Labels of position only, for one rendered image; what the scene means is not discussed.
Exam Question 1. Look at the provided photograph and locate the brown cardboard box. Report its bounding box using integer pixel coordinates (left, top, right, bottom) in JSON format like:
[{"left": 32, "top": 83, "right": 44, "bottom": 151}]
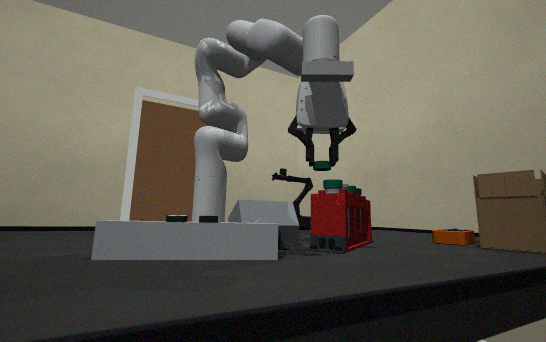
[{"left": 473, "top": 170, "right": 546, "bottom": 253}]

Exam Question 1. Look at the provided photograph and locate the orange rectangular block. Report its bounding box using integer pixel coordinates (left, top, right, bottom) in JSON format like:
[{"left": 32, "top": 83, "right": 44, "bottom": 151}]
[{"left": 432, "top": 228, "right": 475, "bottom": 245}]

